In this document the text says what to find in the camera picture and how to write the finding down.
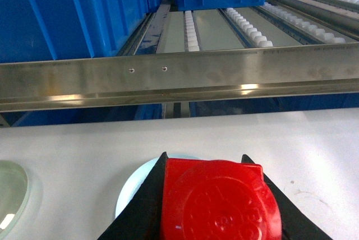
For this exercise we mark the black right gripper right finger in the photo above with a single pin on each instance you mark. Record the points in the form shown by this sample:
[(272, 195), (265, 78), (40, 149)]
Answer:
[(297, 217)]

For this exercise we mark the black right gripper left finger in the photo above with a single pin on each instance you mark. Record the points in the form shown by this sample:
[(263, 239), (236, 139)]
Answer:
[(141, 218)]

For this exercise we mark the pale blue round plate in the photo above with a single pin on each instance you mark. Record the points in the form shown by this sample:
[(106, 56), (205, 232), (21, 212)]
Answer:
[(137, 178)]

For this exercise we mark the large blue bin upper left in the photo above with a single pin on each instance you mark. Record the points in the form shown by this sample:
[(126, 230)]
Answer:
[(41, 30)]

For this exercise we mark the stainless steel rack rail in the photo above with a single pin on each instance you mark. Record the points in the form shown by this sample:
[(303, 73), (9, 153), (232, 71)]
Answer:
[(175, 77)]

